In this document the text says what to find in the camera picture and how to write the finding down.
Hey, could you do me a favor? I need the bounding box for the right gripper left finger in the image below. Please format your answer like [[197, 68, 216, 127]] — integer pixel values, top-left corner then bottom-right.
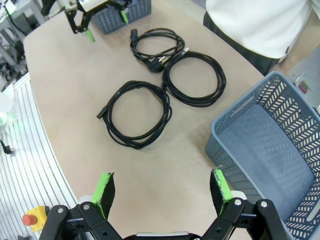
[[39, 171, 121, 240]]

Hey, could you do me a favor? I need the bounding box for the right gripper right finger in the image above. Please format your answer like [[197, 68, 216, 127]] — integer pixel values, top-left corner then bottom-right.
[[197, 168, 288, 240]]

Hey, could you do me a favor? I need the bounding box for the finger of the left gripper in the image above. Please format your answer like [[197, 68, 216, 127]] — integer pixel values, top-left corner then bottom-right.
[[109, 0, 132, 25], [65, 9, 96, 44]]

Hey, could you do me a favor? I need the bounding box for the black power cable angled plug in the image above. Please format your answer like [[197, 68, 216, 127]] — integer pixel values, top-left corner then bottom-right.
[[129, 27, 186, 74]]

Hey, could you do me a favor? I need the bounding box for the black data cable coil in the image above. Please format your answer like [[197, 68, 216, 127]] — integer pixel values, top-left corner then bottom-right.
[[96, 79, 173, 151]]

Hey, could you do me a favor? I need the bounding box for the grey-blue plastic basket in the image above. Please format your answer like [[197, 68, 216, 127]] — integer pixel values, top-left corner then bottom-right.
[[204, 70, 320, 240], [91, 0, 153, 35]]

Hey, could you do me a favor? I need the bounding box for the yellow emergency stop button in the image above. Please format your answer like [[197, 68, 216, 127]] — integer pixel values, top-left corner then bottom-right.
[[21, 205, 50, 233]]

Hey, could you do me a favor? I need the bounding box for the white slatted platform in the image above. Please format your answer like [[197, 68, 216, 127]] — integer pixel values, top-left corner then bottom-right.
[[0, 73, 81, 240]]

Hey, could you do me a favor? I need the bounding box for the white plastic container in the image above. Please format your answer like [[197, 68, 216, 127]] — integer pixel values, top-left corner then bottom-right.
[[0, 83, 17, 131]]

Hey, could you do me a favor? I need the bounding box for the small black plug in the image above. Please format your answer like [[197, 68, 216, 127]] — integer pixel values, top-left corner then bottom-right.
[[0, 138, 15, 155]]

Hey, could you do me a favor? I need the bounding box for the person in white sweatshirt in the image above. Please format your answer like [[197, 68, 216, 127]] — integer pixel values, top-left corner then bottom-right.
[[202, 0, 315, 76]]

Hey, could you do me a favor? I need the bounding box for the small pink box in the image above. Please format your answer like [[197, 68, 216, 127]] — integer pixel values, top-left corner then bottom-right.
[[292, 72, 312, 95]]

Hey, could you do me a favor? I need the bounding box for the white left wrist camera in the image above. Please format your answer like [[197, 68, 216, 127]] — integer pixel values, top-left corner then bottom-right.
[[76, 0, 111, 12]]

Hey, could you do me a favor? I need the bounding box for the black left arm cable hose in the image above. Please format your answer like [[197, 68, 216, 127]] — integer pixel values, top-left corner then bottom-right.
[[41, 0, 59, 16]]

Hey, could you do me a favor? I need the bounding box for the grey metal frame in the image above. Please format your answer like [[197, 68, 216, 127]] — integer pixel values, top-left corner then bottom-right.
[[0, 0, 43, 76]]

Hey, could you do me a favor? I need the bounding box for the black USB cable coil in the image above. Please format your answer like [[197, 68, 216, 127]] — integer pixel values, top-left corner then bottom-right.
[[161, 46, 228, 107]]

